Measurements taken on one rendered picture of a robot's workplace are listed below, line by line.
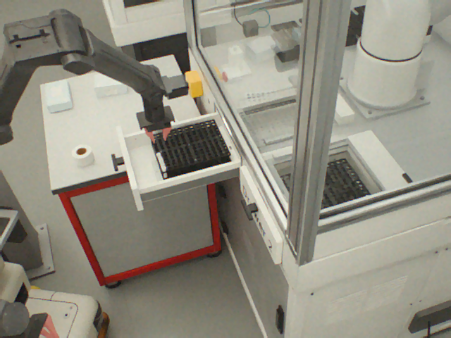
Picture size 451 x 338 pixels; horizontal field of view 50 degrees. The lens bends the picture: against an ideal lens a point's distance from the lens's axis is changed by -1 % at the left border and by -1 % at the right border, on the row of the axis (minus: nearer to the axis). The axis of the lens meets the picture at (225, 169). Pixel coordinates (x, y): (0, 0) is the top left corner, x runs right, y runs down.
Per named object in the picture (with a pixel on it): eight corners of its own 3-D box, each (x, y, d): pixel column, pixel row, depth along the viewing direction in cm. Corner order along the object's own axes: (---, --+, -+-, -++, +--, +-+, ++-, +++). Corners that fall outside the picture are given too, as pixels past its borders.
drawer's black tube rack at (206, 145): (164, 186, 153) (161, 172, 148) (152, 148, 165) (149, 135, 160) (231, 167, 157) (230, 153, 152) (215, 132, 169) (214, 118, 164)
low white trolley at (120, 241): (102, 299, 220) (51, 189, 164) (85, 198, 261) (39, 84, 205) (225, 261, 230) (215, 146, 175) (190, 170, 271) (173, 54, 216)
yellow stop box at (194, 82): (189, 98, 181) (188, 83, 176) (184, 87, 186) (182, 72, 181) (203, 96, 182) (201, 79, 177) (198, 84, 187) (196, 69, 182)
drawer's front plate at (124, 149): (138, 212, 149) (131, 188, 141) (121, 148, 168) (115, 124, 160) (144, 210, 149) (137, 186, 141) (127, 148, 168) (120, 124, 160)
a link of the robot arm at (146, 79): (39, 16, 90) (54, 69, 88) (64, 3, 88) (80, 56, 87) (141, 72, 131) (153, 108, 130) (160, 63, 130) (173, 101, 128)
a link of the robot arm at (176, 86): (140, 66, 125) (150, 96, 124) (182, 55, 128) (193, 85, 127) (139, 83, 137) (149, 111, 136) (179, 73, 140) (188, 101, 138)
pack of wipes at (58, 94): (73, 108, 193) (70, 99, 190) (48, 114, 192) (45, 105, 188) (70, 86, 203) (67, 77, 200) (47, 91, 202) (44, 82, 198)
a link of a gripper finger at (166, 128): (146, 135, 149) (141, 112, 142) (169, 130, 150) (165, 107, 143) (151, 151, 145) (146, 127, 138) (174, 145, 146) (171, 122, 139)
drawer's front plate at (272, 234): (275, 265, 134) (276, 242, 126) (240, 189, 153) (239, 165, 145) (281, 263, 134) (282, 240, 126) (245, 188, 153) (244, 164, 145)
